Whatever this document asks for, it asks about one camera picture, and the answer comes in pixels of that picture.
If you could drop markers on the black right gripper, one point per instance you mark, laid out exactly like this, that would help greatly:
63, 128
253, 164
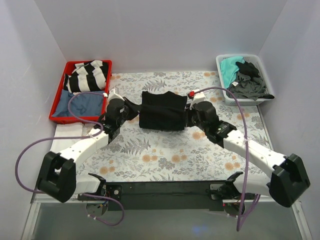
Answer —
189, 113

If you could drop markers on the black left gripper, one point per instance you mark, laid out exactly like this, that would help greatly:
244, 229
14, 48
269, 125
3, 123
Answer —
130, 107

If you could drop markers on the black t-shirt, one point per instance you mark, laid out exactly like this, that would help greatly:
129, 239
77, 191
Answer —
163, 112

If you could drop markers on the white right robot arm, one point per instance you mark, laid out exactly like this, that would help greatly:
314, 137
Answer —
286, 176

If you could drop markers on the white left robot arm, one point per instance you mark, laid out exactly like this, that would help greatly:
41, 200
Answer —
58, 173

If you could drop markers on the floral patterned table mat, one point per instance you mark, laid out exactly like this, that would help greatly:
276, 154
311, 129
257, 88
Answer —
142, 155

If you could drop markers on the blue folded shirt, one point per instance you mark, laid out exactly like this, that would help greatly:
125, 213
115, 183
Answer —
85, 105

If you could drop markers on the grey t-shirt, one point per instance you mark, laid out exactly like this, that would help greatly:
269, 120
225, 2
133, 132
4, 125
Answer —
246, 87

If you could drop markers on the teal t-shirt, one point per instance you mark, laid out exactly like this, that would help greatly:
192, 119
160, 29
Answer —
229, 69

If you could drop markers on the black white striped shirt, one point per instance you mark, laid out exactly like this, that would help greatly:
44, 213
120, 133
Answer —
90, 76

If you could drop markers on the white folded cloth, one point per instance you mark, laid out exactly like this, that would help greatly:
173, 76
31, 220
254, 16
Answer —
69, 130

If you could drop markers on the red plastic tray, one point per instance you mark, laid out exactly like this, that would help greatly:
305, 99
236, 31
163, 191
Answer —
69, 67

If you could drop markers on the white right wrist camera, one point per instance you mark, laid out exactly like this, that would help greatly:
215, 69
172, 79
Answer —
196, 97

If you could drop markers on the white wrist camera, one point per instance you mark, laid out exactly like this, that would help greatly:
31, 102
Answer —
113, 94
196, 97

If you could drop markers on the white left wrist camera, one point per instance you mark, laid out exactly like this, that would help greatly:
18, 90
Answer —
113, 94

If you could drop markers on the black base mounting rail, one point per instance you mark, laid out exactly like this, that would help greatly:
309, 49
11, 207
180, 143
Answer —
167, 195

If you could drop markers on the aluminium table frame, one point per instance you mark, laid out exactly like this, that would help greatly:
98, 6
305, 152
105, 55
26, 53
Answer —
83, 219

